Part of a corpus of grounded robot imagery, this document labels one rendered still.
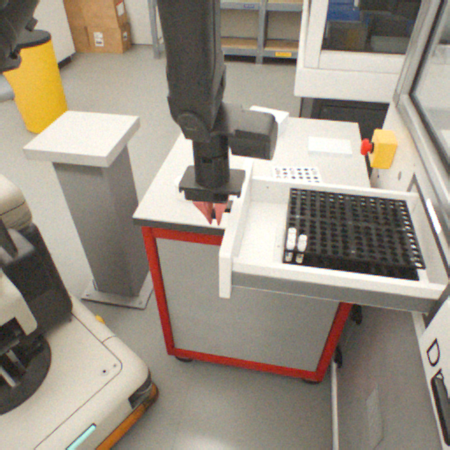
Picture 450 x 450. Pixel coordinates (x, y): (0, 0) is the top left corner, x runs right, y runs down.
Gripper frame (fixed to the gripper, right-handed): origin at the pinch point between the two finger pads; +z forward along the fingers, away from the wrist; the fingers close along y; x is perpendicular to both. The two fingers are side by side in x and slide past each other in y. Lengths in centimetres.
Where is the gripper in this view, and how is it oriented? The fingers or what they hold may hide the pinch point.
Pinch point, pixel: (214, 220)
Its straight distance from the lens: 66.1
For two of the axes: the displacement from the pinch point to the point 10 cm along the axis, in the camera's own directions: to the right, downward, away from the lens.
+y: 9.8, 1.1, -1.6
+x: 1.9, -6.6, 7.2
